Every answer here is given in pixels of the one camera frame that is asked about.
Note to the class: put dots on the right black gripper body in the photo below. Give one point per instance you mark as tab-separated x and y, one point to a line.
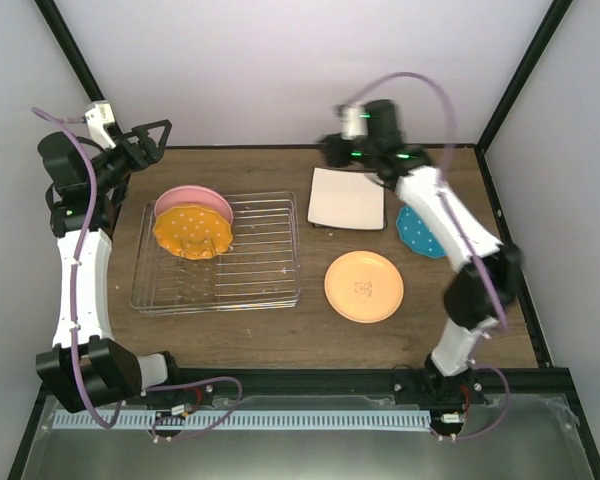
332	151

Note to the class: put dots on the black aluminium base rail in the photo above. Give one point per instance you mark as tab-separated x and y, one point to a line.
403	385

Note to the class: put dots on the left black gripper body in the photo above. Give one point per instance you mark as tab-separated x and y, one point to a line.
133	163

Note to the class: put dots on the white slotted cable duct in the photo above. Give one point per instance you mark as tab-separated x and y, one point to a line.
380	420

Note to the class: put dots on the pink round plate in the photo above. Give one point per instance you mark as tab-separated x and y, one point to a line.
194	194

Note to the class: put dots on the teal dotted scalloped plate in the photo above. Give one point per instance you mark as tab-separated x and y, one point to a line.
416	235

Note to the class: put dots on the light orange round plate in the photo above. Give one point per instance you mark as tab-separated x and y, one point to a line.
363	287

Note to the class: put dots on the chrome wire dish rack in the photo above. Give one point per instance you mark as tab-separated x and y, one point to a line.
260	270

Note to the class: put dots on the floral square plate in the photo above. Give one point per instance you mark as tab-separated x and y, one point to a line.
363	228

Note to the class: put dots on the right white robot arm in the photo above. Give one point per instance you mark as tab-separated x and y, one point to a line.
487	270

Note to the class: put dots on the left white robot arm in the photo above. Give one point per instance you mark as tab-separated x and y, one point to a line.
85	366

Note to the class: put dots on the orange dotted scalloped plate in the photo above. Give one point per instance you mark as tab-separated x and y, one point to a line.
193	232

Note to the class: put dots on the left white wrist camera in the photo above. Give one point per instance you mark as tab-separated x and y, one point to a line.
98	118

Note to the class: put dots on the plain white square plate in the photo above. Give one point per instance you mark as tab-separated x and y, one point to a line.
340	197

